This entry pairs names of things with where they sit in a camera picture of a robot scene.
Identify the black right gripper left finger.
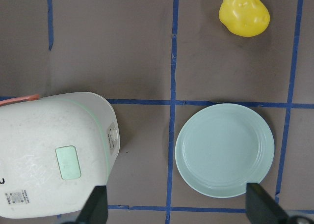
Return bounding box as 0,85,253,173
76,186,108,224

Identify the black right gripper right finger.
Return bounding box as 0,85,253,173
245,183,288,224

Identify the white rice cooker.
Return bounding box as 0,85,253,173
0,92,120,219

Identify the green plate near lemon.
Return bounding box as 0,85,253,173
175,103,275,198

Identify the yellow toy lemon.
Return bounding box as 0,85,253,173
218,0,270,37

